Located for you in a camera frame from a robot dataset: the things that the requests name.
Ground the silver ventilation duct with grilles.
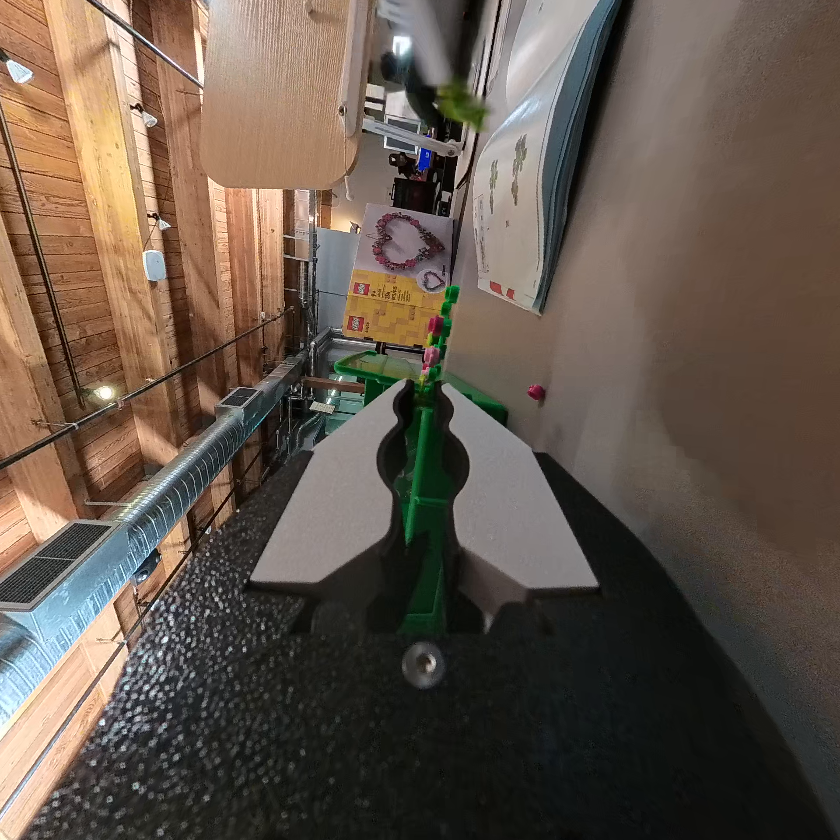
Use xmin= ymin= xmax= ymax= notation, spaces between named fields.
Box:
xmin=0 ymin=351 xmax=312 ymax=729

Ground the open instruction booklet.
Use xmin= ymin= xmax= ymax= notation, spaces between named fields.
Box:
xmin=471 ymin=0 xmax=624 ymax=316

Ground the round silver duct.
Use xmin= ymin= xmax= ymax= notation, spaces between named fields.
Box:
xmin=292 ymin=190 xmax=317 ymax=349

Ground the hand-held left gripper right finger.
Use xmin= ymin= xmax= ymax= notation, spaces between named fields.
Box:
xmin=438 ymin=381 xmax=601 ymax=635

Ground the yellow lego box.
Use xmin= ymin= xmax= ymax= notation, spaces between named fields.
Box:
xmin=343 ymin=202 xmax=455 ymax=347

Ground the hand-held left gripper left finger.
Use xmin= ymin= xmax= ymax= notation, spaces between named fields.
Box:
xmin=248 ymin=378 xmax=421 ymax=634

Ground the green lego flower assembly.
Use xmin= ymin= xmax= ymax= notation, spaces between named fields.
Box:
xmin=397 ymin=285 xmax=460 ymax=634

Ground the wooden chair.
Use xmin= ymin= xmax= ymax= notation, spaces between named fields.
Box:
xmin=199 ymin=0 xmax=378 ymax=201

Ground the large green plastic bin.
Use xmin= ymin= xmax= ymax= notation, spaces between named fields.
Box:
xmin=333 ymin=351 xmax=509 ymax=454

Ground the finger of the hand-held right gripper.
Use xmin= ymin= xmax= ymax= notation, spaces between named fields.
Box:
xmin=381 ymin=0 xmax=490 ymax=93

